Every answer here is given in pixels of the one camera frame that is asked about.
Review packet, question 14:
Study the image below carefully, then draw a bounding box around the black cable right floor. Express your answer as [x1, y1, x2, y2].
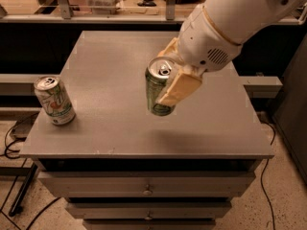
[259, 120, 277, 230]

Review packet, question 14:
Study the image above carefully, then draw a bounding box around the white 7up can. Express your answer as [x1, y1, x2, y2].
[34, 76, 76, 126]

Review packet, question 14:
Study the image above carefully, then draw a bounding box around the black cables left floor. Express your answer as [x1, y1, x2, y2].
[0, 112, 61, 230]

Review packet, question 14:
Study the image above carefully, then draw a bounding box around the green soda can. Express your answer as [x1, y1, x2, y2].
[145, 57, 175, 116]

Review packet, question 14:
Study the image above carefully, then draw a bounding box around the drawer knob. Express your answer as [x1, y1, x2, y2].
[144, 211, 153, 221]
[143, 184, 154, 196]

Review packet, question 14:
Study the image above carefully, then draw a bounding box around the grey drawer cabinet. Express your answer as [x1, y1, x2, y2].
[21, 31, 272, 230]

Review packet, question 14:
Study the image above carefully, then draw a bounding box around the top drawer knob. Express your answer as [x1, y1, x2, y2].
[143, 184, 154, 196]

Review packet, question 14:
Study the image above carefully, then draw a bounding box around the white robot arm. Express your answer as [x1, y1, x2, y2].
[156, 0, 305, 106]

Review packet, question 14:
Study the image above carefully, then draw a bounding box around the metal shelf rail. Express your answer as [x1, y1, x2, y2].
[0, 0, 305, 24]

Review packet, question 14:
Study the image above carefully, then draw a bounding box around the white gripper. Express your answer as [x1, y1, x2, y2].
[156, 4, 242, 106]

